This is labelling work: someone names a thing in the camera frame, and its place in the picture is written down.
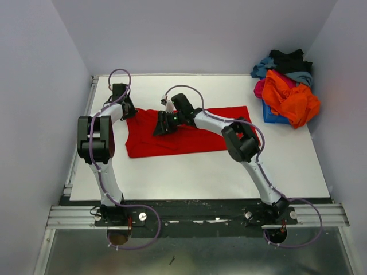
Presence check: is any left aluminium side rail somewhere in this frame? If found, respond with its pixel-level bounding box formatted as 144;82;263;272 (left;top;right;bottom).
63;76;99;197

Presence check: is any pink t shirt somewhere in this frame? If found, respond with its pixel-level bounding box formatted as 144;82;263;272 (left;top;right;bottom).
253;74;296;99

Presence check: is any blue plastic bin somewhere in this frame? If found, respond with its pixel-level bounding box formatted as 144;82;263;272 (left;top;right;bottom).
262;100;290;124

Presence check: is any black t shirt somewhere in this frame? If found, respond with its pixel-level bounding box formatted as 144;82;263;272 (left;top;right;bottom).
269;49;313;74

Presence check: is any blue grey t shirt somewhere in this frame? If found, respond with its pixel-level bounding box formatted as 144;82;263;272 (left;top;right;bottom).
250;57;313;88

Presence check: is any red t shirt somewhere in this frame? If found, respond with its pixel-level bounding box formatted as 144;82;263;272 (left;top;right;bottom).
125;105;261;159

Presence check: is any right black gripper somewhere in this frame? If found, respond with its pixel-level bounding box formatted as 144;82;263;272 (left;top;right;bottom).
151;112;183;138

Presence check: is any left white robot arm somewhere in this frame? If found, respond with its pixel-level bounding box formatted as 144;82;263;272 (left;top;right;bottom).
77;83;137;226

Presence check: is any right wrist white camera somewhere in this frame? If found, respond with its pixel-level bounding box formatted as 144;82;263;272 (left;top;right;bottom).
161;99;175;113

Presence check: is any aluminium frame rail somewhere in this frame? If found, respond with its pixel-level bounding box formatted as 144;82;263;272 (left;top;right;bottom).
46;203;350;230

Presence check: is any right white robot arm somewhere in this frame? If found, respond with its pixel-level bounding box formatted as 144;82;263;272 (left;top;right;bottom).
153;93;289;225

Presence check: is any orange t shirt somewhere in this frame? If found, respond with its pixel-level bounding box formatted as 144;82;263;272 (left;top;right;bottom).
262;70;321;129

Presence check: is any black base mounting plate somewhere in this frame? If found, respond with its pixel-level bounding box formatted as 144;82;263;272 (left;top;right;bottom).
93;199;298;238

